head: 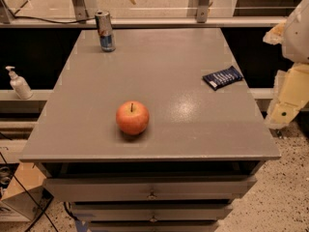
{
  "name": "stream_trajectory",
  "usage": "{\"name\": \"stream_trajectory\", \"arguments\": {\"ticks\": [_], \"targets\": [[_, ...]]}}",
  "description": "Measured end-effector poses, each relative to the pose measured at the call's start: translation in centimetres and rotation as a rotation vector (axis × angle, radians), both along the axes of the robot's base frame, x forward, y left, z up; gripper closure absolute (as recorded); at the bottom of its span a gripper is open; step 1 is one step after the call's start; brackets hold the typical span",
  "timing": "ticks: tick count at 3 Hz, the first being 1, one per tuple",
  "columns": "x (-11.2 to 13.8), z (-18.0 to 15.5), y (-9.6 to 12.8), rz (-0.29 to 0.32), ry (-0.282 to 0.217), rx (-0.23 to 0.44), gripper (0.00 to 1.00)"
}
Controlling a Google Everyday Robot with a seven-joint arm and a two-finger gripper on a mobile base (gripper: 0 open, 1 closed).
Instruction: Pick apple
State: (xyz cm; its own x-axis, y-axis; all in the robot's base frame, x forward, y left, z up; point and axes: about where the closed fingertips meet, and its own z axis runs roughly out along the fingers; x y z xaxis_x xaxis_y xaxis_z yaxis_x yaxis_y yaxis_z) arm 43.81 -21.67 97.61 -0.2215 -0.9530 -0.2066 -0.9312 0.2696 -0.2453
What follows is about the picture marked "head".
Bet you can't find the cardboard box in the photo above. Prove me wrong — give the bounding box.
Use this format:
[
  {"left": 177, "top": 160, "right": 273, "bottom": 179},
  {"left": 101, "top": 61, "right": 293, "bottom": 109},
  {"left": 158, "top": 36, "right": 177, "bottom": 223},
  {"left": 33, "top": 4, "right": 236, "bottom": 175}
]
[{"left": 0, "top": 162, "right": 45, "bottom": 222}]

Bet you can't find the black cable on ledge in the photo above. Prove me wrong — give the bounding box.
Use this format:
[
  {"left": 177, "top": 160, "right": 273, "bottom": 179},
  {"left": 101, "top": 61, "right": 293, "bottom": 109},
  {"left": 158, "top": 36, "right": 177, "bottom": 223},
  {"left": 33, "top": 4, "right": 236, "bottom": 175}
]
[{"left": 0, "top": 0, "right": 97, "bottom": 25}]

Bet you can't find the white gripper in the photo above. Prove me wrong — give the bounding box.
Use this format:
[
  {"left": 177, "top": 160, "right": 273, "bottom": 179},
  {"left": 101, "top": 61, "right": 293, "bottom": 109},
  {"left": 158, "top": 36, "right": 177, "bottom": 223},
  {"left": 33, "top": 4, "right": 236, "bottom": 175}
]
[{"left": 263, "top": 0, "right": 309, "bottom": 129}]

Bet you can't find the silver blue drink can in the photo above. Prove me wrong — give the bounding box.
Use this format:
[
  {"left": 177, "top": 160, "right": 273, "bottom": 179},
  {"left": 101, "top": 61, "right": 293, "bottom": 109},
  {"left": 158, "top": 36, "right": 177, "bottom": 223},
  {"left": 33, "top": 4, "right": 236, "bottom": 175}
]
[{"left": 95, "top": 10, "right": 116, "bottom": 52}]

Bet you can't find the red apple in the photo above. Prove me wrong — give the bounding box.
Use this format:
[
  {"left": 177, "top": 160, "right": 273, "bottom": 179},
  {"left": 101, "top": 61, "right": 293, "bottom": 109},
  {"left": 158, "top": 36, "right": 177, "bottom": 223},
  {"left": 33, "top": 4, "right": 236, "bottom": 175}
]
[{"left": 116, "top": 101, "right": 150, "bottom": 135}]

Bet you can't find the blue snack packet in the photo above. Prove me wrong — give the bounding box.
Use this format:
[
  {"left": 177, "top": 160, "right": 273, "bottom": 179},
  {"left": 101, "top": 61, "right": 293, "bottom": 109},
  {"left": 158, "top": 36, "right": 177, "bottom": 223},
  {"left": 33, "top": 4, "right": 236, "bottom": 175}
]
[{"left": 203, "top": 66, "right": 243, "bottom": 91}]

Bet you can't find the white pump dispenser bottle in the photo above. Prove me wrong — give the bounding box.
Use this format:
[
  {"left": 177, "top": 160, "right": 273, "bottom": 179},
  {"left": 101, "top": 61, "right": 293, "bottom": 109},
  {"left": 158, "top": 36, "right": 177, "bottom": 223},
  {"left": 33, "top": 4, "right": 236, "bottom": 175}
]
[{"left": 6, "top": 66, "right": 33, "bottom": 100}]

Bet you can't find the grey drawer cabinet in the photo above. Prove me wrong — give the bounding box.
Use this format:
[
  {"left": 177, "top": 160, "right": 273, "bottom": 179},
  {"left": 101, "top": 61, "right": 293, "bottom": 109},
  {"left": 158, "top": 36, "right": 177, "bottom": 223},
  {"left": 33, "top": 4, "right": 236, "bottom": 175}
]
[{"left": 22, "top": 28, "right": 280, "bottom": 232}]

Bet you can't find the black floor cable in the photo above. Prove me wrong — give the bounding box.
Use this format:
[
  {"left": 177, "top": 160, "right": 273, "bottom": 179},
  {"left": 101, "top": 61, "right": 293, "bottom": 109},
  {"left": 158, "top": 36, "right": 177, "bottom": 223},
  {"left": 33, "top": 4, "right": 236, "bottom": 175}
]
[{"left": 0, "top": 132, "right": 61, "bottom": 232}]

